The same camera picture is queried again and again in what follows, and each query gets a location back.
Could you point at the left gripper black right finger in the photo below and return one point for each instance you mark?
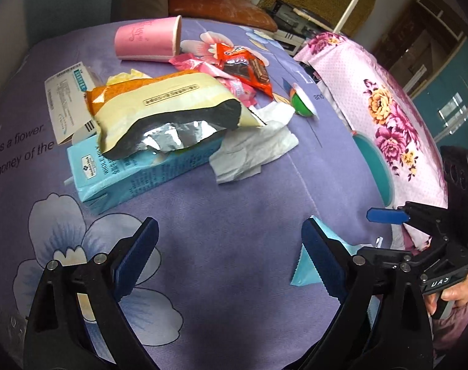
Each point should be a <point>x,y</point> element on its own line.
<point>381,322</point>

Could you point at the pink paper cup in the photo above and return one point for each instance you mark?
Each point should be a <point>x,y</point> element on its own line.
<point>155,40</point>

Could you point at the light blue milk carton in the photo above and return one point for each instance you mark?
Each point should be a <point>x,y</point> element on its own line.
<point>102,183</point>

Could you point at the teal glass cabinet doors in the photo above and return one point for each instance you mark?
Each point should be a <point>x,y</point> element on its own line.
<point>443,103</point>

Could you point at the white medicine box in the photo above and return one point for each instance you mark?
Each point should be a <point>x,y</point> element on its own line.
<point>65,94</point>

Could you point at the light blue torn wrapper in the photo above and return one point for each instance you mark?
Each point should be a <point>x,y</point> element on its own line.
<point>312,263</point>

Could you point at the orange wafer snack wrapper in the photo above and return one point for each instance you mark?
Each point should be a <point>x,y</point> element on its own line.
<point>244,65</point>

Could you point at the teal plastic trash bin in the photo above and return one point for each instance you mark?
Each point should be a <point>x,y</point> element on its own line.
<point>377,166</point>

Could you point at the pink snack wrapper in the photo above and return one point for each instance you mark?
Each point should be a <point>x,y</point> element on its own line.
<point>244,92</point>

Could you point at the white crumpled tissue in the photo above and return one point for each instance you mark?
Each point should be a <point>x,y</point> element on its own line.
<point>244,151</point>

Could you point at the pink floral bed sheet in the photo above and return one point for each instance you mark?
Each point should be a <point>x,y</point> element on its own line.
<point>374,104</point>

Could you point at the yellow foil snack bag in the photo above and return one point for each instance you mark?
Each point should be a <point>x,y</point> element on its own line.
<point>165,114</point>

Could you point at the purple floral bed blanket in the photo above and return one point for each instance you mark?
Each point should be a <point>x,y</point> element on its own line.
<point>217,292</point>

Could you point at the green jelly cup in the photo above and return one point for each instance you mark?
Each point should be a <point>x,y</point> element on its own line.
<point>302,104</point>

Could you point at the person's right hand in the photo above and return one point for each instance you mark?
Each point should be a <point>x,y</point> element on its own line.
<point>458,294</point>

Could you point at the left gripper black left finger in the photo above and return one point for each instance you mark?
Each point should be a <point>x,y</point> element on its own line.
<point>56,335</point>

